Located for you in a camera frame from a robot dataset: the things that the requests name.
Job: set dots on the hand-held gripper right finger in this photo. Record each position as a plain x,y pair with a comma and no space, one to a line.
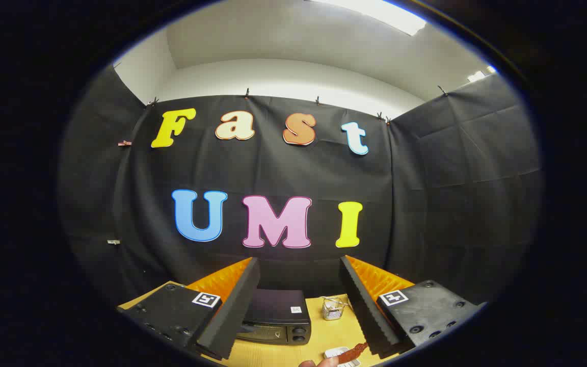
362,306

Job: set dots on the white rectangular dish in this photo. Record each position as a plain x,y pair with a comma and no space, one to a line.
333,352

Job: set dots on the black backdrop cloth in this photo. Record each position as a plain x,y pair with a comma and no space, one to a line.
273,173

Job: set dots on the black toaster oven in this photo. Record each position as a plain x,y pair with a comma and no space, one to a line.
281,308

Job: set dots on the red dried meat slice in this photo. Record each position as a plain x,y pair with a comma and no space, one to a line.
353,352

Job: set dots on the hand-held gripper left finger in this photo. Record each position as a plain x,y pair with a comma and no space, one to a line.
237,306

